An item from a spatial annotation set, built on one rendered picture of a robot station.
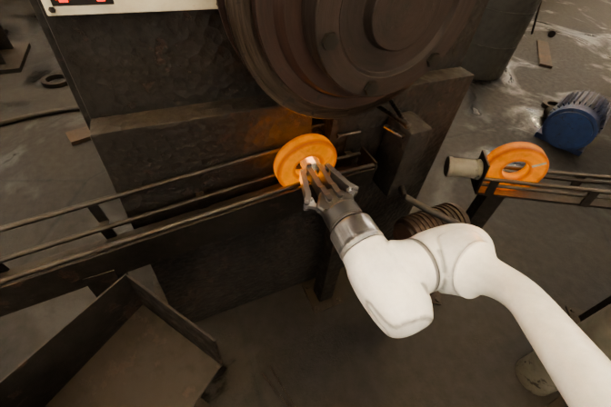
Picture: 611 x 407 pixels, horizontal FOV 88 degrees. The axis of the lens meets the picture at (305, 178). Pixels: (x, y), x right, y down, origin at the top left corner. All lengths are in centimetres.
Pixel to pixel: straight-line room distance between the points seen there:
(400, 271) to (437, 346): 92
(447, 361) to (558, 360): 99
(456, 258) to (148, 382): 56
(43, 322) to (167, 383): 96
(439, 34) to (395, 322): 46
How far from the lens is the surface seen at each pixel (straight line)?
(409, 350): 140
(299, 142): 70
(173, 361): 68
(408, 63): 60
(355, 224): 58
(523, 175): 107
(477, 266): 60
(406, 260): 56
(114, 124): 71
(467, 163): 100
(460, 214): 109
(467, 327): 153
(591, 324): 126
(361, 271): 55
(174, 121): 69
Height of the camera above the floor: 124
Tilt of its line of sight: 43 degrees down
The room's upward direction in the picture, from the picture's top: 6 degrees clockwise
